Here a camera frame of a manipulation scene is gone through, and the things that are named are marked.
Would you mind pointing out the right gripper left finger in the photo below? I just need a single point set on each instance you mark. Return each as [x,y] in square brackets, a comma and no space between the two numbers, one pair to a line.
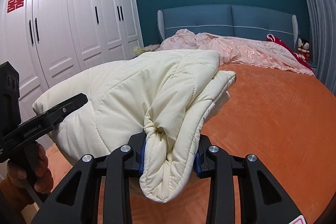
[76,197]

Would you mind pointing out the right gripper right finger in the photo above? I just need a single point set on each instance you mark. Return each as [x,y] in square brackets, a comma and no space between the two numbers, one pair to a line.
[262,198]

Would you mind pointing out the cream quilted jacket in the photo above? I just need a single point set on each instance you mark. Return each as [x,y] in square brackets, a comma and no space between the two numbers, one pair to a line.
[169,95]

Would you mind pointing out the left hand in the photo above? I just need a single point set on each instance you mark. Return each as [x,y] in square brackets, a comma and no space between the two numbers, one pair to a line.
[40,166]

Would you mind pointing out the orange plush bedspread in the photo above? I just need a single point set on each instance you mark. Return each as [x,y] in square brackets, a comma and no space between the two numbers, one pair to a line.
[288,121]

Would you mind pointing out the white wardrobe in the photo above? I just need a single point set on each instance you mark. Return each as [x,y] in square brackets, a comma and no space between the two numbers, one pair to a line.
[48,41]

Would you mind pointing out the pink embroidered quilt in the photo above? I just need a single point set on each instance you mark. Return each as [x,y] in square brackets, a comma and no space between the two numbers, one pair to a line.
[236,50]

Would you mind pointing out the plush dolls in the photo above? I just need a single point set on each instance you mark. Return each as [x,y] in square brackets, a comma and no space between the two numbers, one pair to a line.
[303,49]

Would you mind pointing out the yellowish clutter on nightstand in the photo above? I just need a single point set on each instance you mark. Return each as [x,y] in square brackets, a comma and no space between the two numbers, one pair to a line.
[150,48]

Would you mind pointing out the blue upholstered headboard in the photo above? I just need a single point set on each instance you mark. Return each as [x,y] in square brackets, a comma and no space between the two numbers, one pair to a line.
[229,20]

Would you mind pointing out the grey-blue curtain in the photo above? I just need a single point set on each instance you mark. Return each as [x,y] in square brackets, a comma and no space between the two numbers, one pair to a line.
[322,39]

